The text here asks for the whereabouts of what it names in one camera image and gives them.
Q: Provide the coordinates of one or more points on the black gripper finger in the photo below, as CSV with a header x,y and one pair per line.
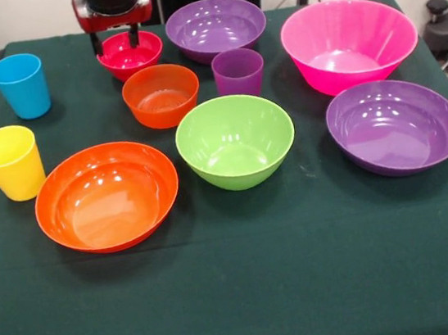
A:
x,y
134,36
96,43

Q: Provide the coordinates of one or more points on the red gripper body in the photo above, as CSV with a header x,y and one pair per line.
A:
x,y
118,19

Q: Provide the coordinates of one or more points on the small red bowl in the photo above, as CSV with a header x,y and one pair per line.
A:
x,y
132,64

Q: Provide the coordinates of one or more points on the purple bowl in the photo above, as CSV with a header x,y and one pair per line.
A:
x,y
216,32
393,137

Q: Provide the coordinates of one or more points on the small orange bowl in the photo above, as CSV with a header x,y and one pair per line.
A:
x,y
159,116

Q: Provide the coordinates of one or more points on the blue plastic cup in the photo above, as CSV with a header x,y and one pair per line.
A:
x,y
27,98

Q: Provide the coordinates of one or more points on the purple plastic cup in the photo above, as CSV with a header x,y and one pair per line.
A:
x,y
237,83

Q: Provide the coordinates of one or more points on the green bowl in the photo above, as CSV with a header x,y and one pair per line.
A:
x,y
236,170

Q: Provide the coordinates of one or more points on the large pink bowl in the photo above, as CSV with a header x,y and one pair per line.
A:
x,y
352,72

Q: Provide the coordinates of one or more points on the large orange bowl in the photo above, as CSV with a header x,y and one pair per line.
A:
x,y
104,199

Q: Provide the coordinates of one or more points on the yellow plastic cup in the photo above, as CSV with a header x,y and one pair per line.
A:
x,y
12,179

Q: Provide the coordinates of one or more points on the dark green table cloth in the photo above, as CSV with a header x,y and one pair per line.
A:
x,y
238,277

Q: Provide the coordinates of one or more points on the black equipment with knob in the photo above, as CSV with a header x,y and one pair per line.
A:
x,y
444,35

